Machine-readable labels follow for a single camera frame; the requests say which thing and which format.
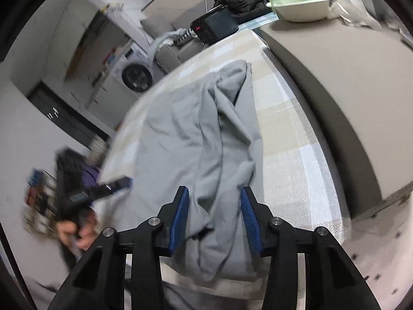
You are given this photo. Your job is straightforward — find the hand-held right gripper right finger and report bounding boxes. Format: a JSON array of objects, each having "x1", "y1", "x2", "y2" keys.
[{"x1": 239, "y1": 185, "x2": 383, "y2": 310}]

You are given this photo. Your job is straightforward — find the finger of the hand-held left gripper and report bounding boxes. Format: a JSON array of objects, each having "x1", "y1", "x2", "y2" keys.
[{"x1": 90, "y1": 176, "x2": 133, "y2": 201}]

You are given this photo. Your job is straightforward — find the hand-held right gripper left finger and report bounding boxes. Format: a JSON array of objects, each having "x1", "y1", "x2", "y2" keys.
[{"x1": 47, "y1": 185, "x2": 190, "y2": 310}]

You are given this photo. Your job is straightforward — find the grey t-shirt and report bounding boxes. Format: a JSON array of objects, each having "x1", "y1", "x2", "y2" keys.
[{"x1": 76, "y1": 60, "x2": 265, "y2": 286}]

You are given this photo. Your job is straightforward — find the person's left hand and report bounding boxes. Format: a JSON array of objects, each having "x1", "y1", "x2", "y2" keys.
[{"x1": 57, "y1": 212, "x2": 99, "y2": 251}]

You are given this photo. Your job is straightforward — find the purple bag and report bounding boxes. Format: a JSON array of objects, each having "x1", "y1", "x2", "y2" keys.
[{"x1": 81, "y1": 165, "x2": 104, "y2": 188}]

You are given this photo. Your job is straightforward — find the wooden shoe rack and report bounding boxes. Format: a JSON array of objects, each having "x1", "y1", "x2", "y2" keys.
[{"x1": 21, "y1": 166, "x2": 62, "y2": 236}]

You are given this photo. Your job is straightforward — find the woven laundry basket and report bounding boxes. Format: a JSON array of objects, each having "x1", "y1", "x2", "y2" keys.
[{"x1": 87, "y1": 136, "x2": 108, "y2": 165}]

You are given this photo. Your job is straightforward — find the dark door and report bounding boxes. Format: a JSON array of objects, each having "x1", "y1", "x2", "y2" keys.
[{"x1": 27, "y1": 82, "x2": 110, "y2": 151}]

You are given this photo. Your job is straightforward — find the kitchen counter cabinet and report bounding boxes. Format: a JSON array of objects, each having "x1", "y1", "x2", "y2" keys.
[{"x1": 65, "y1": 68, "x2": 130, "y2": 130}]

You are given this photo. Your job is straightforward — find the white washing machine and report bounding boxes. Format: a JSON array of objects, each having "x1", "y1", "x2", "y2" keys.
[{"x1": 110, "y1": 40, "x2": 162, "y2": 94}]

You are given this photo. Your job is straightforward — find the grey sofa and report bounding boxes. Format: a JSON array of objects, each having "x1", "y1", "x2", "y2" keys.
[{"x1": 140, "y1": 6, "x2": 226, "y2": 73}]

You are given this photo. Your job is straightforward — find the light grey garment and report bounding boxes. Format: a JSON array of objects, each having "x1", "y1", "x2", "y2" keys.
[{"x1": 148, "y1": 29, "x2": 184, "y2": 62}]

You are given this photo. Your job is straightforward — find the white upper kitchen cabinets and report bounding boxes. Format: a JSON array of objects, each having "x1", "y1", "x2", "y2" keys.
[{"x1": 48, "y1": 0, "x2": 110, "y2": 81}]

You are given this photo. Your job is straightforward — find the beige side cabinet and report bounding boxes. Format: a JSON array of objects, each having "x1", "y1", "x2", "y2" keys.
[{"x1": 258, "y1": 6, "x2": 413, "y2": 220}]

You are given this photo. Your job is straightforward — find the black and white striped cloth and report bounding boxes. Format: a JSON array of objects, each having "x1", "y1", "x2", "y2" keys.
[{"x1": 174, "y1": 27, "x2": 197, "y2": 44}]

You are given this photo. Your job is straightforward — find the black electric pressure cooker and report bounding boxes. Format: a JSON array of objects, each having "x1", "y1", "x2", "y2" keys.
[{"x1": 190, "y1": 5, "x2": 239, "y2": 44}]

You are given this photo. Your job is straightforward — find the blue checkered table cover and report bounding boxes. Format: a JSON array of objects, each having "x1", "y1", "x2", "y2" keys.
[{"x1": 235, "y1": 13, "x2": 278, "y2": 29}]

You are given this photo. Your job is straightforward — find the white bowl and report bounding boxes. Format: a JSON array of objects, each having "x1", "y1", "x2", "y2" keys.
[{"x1": 265, "y1": 0, "x2": 335, "y2": 23}]

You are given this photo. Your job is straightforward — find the clear plastic bag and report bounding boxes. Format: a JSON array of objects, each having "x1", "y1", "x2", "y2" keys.
[{"x1": 329, "y1": 0, "x2": 388, "y2": 29}]

